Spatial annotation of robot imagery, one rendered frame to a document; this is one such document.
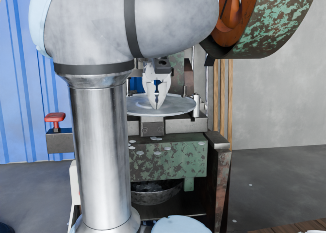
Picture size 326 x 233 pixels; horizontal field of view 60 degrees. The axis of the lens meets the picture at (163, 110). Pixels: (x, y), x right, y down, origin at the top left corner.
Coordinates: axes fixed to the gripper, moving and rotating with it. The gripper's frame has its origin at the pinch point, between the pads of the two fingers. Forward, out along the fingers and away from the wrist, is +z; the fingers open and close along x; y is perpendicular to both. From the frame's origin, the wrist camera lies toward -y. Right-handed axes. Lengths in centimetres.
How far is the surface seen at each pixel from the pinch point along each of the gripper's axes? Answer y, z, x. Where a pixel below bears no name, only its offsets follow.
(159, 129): 11.3, 11.7, -2.6
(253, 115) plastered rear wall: 145, 46, -108
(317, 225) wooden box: -8, 44, -57
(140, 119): 12.3, 7.7, 4.2
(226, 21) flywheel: 39, -29, -37
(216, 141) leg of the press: 5.1, 15.3, -22.5
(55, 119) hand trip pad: 3.7, 4.1, 32.3
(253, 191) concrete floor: 73, 79, -75
